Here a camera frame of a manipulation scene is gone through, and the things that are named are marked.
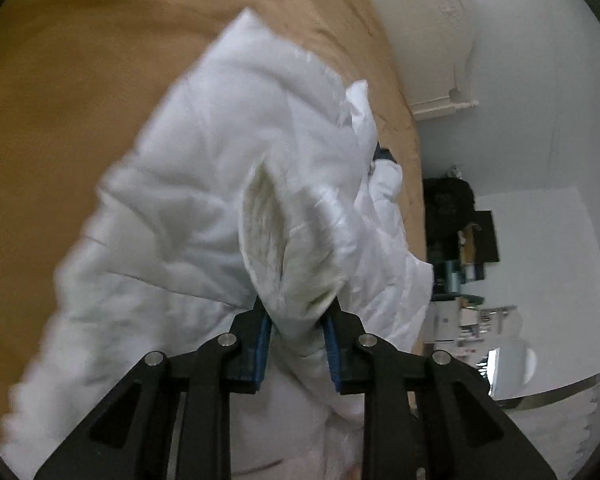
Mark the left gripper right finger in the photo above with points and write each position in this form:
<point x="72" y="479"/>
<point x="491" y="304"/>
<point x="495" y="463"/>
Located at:
<point x="428" y="417"/>

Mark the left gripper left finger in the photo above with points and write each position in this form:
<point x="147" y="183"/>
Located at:
<point x="169" y="416"/>

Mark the white puffer jacket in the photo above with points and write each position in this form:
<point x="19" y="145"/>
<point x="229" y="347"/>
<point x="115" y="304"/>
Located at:
<point x="258" y="177"/>

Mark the white wooden headboard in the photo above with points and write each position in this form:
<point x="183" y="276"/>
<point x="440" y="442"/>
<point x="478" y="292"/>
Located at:
<point x="431" y="42"/>

